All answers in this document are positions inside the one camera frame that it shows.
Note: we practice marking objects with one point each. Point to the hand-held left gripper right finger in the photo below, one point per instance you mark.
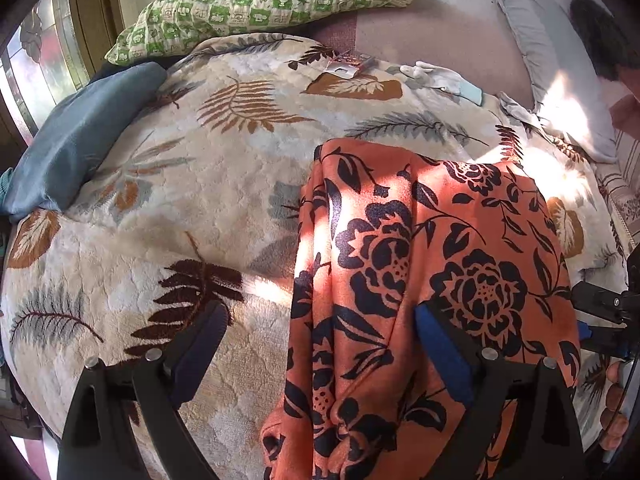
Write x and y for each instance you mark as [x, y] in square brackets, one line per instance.
[442, 347]

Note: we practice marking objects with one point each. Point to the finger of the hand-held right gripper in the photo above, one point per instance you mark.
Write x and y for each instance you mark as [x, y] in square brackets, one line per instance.
[602, 302]
[602, 340]

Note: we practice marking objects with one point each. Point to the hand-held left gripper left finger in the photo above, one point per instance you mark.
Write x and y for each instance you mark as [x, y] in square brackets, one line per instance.
[197, 350]

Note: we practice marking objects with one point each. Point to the orange floral shirt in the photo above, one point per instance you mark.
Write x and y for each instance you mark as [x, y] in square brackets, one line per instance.
[400, 260]

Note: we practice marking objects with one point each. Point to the person's right hand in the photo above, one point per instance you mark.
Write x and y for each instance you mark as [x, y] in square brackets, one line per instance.
[612, 400]

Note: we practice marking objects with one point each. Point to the striped beige blanket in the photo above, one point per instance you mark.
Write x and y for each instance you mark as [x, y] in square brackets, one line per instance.
[625, 180]

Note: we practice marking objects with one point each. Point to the cream leaf print blanket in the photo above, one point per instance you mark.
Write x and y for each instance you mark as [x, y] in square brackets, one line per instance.
[200, 170]

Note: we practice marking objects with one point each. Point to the pink brown blanket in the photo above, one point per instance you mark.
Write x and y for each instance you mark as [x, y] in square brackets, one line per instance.
[627, 110]

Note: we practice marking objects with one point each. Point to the small white crumpled cloth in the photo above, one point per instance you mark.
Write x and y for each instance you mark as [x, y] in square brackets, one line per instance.
[517, 110]

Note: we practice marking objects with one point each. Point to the blue cushion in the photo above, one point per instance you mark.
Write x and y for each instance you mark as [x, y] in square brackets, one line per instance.
[75, 145]

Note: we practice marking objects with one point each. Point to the blue striped cloth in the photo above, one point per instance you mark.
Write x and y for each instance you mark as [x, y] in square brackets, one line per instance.
[6, 182]

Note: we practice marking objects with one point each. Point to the grey pillow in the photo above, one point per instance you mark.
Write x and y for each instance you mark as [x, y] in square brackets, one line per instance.
[545, 50]

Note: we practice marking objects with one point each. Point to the dark furry garment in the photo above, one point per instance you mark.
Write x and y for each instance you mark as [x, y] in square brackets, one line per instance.
[597, 35]

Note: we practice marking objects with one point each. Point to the white glove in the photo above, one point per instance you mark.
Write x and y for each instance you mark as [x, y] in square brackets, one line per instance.
[440, 79]

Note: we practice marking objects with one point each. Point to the small red white packet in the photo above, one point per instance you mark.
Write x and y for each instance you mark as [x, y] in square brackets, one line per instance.
[347, 65]

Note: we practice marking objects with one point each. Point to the pink bed sheet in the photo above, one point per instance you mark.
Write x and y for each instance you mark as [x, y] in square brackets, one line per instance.
[430, 35]

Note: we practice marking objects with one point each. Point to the stained glass window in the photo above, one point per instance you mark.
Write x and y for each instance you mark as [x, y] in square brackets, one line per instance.
[45, 55]

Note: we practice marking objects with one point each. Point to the green checkered pillow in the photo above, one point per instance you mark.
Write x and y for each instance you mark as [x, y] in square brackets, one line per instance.
[260, 5]

